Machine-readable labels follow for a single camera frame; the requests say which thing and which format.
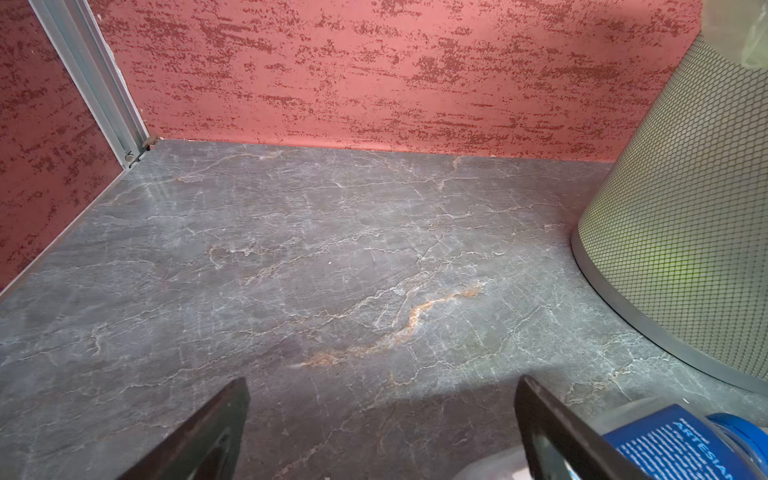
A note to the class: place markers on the grey mesh waste bin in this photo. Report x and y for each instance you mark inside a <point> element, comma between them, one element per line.
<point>675,240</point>

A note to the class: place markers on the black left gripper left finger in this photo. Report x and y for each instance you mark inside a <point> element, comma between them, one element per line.
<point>206,445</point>

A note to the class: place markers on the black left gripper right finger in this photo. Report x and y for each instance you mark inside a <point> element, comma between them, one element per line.
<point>558,444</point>

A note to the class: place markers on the Fiji bottle blue cap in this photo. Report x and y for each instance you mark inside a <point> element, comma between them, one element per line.
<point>665,439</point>

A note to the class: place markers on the left aluminium corner post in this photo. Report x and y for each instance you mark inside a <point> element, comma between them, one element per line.
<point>73,30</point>

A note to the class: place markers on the clear bin liner bag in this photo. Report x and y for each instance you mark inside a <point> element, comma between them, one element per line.
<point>737,29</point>

